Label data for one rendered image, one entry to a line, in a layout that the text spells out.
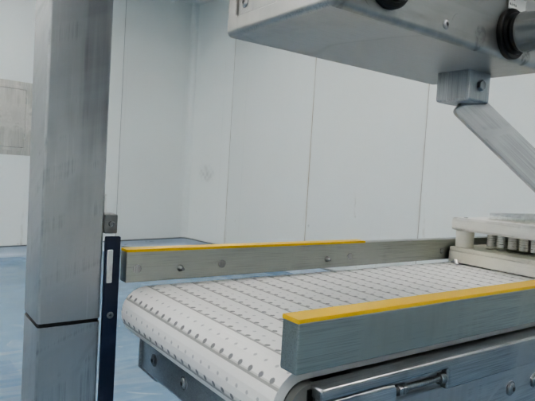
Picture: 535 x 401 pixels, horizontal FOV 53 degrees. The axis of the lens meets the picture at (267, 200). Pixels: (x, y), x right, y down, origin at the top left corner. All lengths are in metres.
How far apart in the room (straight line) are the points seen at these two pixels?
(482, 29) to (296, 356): 0.24
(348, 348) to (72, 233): 0.30
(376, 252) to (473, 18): 0.45
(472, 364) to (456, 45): 0.25
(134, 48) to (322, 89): 2.23
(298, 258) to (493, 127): 0.31
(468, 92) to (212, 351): 0.27
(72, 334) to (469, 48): 0.43
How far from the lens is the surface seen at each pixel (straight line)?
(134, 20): 6.25
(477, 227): 0.86
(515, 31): 0.40
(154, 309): 0.51
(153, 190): 6.23
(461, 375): 0.46
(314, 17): 0.31
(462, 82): 0.44
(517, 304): 0.51
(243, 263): 0.62
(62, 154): 0.54
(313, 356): 0.34
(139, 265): 0.56
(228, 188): 5.87
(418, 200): 4.35
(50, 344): 0.57
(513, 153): 0.47
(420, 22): 0.34
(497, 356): 0.50
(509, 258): 0.84
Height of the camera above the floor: 0.94
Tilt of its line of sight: 3 degrees down
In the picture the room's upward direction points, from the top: 3 degrees clockwise
